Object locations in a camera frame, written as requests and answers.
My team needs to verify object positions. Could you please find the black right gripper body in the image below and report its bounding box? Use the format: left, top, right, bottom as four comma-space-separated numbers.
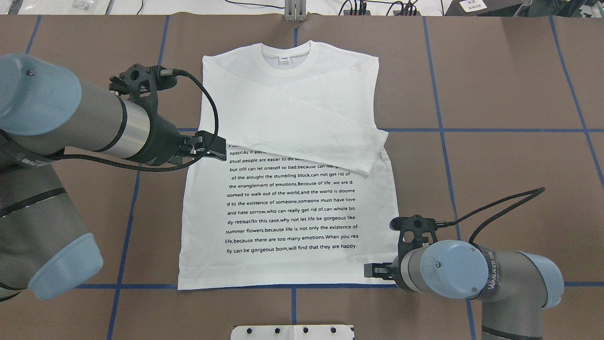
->
385, 256, 408, 287

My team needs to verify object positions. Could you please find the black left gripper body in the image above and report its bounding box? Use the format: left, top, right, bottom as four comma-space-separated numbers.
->
142, 115, 194, 166

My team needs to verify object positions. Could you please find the white long-sleeve printed shirt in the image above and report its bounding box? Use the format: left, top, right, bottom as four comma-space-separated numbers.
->
177, 41, 399, 290

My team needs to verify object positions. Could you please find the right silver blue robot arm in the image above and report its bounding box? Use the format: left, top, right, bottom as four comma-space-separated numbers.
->
364, 240, 564, 340

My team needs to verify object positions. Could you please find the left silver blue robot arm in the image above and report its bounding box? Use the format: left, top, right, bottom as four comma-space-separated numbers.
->
0, 53, 227, 301

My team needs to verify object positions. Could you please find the black box with white label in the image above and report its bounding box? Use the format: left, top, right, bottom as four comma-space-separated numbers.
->
445, 0, 523, 17

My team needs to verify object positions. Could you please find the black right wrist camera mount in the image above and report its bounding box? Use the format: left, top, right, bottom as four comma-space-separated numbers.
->
390, 214, 451, 260

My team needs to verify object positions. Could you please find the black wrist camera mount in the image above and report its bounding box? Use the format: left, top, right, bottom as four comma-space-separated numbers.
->
109, 64, 177, 106
390, 214, 451, 260

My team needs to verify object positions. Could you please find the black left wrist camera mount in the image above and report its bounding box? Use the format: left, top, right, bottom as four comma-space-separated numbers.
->
109, 64, 177, 106

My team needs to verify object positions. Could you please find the black braided right camera cable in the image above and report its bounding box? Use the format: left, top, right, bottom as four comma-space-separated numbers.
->
444, 187, 546, 248

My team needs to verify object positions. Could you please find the white camera stand base plate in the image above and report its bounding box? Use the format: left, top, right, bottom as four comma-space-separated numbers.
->
230, 323, 355, 340

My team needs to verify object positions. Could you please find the aluminium frame post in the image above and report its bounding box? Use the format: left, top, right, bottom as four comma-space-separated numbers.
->
284, 0, 308, 22

